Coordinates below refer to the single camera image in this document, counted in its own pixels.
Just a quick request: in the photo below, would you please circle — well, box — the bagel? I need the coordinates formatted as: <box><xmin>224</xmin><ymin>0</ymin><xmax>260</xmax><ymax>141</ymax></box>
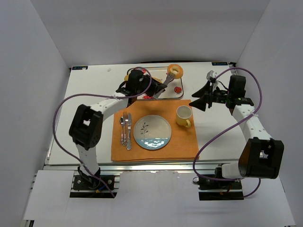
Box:
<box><xmin>167</xmin><ymin>64</ymin><xmax>184</xmax><ymax>79</ymax></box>

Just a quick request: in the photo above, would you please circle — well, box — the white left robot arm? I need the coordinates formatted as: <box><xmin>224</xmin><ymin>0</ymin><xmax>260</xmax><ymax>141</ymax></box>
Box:
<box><xmin>69</xmin><ymin>69</ymin><xmax>170</xmax><ymax>184</ymax></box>

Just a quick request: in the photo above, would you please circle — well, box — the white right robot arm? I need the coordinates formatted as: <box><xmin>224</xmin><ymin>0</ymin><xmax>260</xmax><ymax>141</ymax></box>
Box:
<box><xmin>189</xmin><ymin>71</ymin><xmax>284</xmax><ymax>179</ymax></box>

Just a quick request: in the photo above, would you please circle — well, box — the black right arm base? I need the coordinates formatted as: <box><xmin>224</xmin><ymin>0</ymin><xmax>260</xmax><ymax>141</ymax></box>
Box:
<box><xmin>193</xmin><ymin>176</ymin><xmax>244</xmax><ymax>201</ymax></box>

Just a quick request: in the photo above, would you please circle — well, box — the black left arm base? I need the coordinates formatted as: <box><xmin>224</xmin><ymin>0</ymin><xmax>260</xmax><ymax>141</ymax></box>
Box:
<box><xmin>70</xmin><ymin>174</ymin><xmax>120</xmax><ymax>199</ymax></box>

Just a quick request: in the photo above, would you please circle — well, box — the oval bread roll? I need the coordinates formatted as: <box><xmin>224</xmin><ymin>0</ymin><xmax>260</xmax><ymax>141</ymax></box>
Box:
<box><xmin>152</xmin><ymin>77</ymin><xmax>162</xmax><ymax>83</ymax></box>

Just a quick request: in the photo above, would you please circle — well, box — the strawberry pattern serving tray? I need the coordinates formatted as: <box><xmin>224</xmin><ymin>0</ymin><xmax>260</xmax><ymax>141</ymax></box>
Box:
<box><xmin>126</xmin><ymin>66</ymin><xmax>184</xmax><ymax>100</ymax></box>

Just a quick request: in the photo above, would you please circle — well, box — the yellow mug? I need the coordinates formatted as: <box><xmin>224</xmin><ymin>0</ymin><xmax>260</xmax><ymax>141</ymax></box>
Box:
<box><xmin>176</xmin><ymin>105</ymin><xmax>192</xmax><ymax>128</ymax></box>

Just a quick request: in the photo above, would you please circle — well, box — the silver spoon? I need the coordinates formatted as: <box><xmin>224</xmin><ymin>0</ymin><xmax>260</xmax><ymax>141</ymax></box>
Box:
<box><xmin>120</xmin><ymin>116</ymin><xmax>125</xmax><ymax>145</ymax></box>

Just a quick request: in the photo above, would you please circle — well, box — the orange cloth placemat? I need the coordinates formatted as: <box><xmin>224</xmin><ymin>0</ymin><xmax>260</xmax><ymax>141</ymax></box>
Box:
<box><xmin>111</xmin><ymin>99</ymin><xmax>199</xmax><ymax>161</ymax></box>

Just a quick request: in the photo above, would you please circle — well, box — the white blue ceramic plate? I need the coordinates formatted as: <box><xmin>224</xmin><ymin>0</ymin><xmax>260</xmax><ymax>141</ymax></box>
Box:
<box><xmin>133</xmin><ymin>115</ymin><xmax>172</xmax><ymax>150</ymax></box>

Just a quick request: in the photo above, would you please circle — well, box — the silver table knife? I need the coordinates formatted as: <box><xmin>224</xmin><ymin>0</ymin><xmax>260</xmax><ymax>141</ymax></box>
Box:
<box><xmin>126</xmin><ymin>113</ymin><xmax>132</xmax><ymax>150</ymax></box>

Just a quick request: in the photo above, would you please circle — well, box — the silver fork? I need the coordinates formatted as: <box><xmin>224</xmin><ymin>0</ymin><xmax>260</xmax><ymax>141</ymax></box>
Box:
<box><xmin>123</xmin><ymin>111</ymin><xmax>128</xmax><ymax>146</ymax></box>

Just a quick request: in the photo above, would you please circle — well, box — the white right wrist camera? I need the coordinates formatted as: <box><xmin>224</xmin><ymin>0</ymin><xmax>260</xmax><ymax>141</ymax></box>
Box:
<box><xmin>206</xmin><ymin>70</ymin><xmax>219</xmax><ymax>91</ymax></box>

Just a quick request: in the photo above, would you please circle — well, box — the aluminium table frame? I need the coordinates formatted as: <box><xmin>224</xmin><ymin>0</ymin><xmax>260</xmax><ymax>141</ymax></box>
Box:
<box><xmin>30</xmin><ymin>61</ymin><xmax>267</xmax><ymax>197</ymax></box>

